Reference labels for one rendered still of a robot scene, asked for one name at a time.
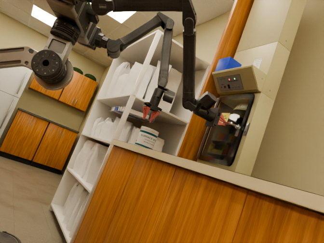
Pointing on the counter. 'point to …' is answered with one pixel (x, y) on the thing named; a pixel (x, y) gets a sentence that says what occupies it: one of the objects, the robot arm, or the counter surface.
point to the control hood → (247, 77)
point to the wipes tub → (146, 138)
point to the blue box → (227, 64)
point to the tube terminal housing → (258, 102)
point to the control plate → (223, 81)
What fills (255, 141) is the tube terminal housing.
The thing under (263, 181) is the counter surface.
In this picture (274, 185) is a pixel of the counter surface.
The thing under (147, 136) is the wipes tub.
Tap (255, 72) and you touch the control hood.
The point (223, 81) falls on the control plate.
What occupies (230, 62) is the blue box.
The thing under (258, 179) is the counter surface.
